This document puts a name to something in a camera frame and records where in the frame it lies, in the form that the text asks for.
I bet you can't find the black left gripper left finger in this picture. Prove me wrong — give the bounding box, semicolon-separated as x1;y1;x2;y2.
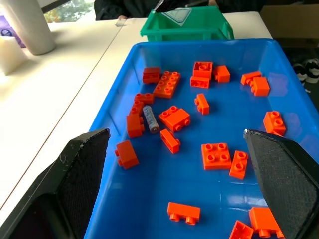
0;128;111;239

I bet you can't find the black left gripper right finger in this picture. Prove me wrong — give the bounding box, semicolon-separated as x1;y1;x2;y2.
242;128;319;239

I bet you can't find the blue plastic bin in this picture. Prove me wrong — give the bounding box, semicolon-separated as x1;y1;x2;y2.
83;38;319;239

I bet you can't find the green plastic bin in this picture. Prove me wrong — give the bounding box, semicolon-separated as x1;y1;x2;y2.
139;6;235;43

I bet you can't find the orange four-stud flat brick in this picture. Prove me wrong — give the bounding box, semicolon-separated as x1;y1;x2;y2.
201;142;233;171

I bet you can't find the grey AA battery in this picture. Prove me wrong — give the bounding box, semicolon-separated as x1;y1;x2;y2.
142;105;160;134

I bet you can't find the black and white sneaker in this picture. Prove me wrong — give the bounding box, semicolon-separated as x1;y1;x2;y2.
292;58;319;75
302;67;319;83

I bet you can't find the orange eight-stud toy brick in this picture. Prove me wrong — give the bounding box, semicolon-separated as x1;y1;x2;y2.
152;70;182;99

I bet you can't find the white foam block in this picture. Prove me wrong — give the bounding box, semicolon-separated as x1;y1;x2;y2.
0;35;28;76

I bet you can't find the white cylinder roll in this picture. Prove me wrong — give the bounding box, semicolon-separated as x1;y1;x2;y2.
0;0;57;56

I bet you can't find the brown cardboard box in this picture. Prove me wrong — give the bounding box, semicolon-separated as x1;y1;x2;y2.
259;4;319;41

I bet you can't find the purple printed package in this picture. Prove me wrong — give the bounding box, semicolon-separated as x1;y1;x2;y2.
0;14;27;49

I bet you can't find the clear printed plastic bag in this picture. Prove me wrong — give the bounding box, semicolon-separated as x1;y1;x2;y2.
160;7;193;28

